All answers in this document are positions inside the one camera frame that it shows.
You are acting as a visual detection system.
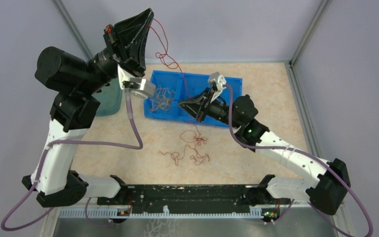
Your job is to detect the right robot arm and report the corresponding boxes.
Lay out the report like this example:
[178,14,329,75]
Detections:
[178,89,351,215]

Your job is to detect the aluminium frame rail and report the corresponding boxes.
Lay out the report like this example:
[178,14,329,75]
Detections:
[47,185,344,220]

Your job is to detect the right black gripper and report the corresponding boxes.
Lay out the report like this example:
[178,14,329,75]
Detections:
[178,86,242,129]

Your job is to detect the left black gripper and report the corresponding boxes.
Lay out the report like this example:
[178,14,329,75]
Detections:
[78,7,153,95]

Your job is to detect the blue three-compartment bin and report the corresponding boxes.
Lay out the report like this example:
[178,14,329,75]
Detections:
[143,69,243,129]

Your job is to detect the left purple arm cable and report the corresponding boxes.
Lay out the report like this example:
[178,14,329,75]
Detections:
[0,91,145,232]

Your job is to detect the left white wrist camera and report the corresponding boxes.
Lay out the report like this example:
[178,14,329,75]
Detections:
[117,65,156,99]

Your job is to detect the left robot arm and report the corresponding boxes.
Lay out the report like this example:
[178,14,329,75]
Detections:
[22,8,156,207]

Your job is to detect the teal translucent plastic tray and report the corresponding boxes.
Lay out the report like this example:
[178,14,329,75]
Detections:
[93,79,123,117]

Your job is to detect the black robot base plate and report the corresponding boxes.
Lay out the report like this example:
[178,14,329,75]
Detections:
[97,184,291,221]

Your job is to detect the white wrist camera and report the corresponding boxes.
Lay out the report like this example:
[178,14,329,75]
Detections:
[117,65,156,99]
[208,72,227,102]

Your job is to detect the yellow wire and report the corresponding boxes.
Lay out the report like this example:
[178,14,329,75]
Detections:
[149,85,176,113]

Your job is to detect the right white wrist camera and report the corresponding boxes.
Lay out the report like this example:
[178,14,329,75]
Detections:
[208,72,227,102]

